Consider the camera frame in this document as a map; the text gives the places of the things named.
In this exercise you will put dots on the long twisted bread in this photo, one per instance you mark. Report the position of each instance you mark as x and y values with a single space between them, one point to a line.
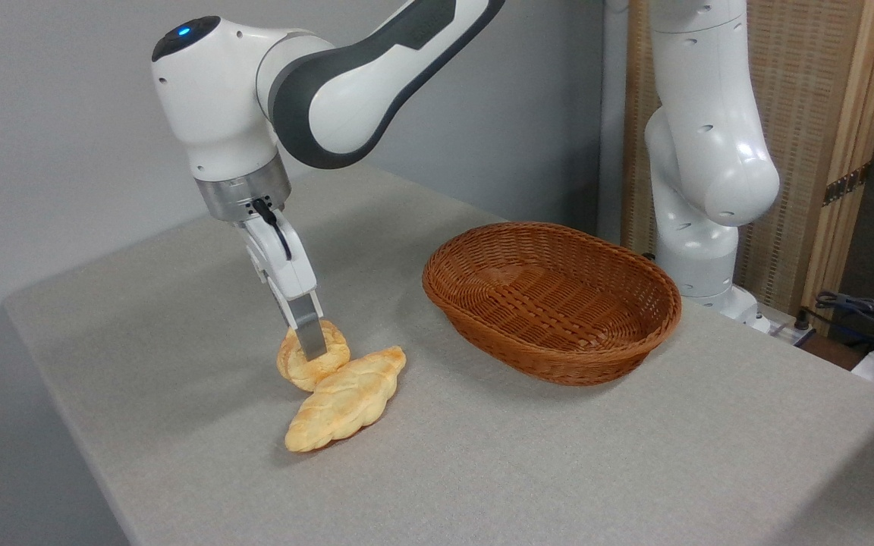
346 402

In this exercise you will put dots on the metal screen hinge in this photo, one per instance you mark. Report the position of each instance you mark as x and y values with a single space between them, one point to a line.
845 184

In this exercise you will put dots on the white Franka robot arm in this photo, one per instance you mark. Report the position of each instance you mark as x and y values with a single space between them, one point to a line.
346 83

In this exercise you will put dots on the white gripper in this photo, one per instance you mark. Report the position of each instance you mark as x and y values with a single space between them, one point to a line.
289 269

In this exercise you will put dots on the wooden folding screen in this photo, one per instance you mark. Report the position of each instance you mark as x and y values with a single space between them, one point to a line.
816 98

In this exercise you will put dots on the white power strip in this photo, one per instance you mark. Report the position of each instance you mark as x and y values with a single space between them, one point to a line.
790 334

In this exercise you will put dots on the brown wicker basket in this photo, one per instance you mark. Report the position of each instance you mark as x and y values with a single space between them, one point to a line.
551 303

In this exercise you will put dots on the round knotted bread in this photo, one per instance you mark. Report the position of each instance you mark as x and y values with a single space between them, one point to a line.
309 373

